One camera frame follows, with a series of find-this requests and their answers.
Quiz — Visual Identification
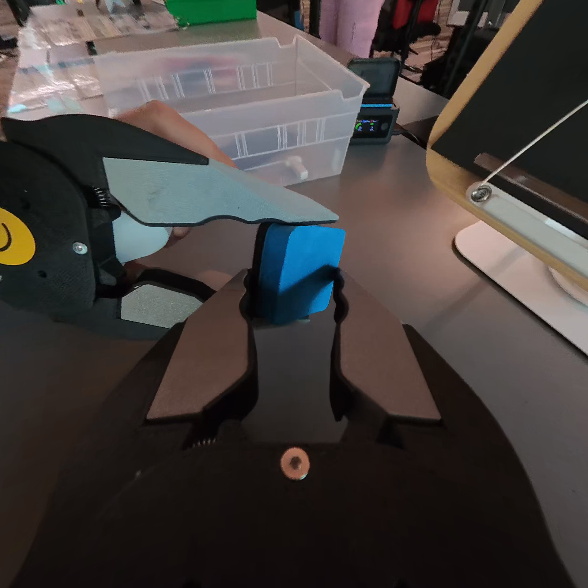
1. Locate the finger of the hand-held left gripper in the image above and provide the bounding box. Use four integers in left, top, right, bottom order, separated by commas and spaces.
101, 157, 340, 227
120, 284, 205, 329

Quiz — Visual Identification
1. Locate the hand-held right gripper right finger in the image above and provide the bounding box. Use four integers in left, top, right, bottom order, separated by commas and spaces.
330, 269, 443, 422

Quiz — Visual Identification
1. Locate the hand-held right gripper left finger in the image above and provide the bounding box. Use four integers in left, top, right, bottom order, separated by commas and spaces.
146, 269, 257, 422

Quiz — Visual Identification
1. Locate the blue and black foam block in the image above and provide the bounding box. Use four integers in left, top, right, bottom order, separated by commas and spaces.
252, 223, 346, 328

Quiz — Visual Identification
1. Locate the person's left hand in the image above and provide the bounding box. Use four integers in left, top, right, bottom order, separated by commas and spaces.
114, 100, 239, 170

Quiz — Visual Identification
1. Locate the white plastic peg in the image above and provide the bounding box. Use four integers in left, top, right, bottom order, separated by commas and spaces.
282, 155, 309, 181

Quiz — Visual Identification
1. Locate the clear plastic bin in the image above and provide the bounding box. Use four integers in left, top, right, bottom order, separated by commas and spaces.
186, 117, 366, 187
93, 34, 371, 138

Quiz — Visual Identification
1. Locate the clear plastic bag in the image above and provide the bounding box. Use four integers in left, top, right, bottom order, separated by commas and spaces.
9, 5, 180, 115

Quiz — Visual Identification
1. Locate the white stand base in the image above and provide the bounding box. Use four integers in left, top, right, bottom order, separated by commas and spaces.
455, 220, 588, 356

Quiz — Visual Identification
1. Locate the green plastic bin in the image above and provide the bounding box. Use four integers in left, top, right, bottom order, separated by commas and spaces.
164, 0, 258, 27

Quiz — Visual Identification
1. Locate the black device with screen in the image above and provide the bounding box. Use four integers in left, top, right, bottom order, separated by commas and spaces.
347, 57, 401, 147

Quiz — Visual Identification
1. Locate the red cloth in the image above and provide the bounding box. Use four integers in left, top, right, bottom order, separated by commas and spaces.
393, 0, 437, 28

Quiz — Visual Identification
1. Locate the black board with wooden edge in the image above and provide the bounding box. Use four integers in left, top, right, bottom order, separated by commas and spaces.
426, 0, 588, 295

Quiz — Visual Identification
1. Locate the white-tipped wire clip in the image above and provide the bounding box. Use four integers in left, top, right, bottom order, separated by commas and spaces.
468, 99, 588, 204

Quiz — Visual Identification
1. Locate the black power cable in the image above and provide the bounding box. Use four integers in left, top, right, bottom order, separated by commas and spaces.
399, 125, 430, 149

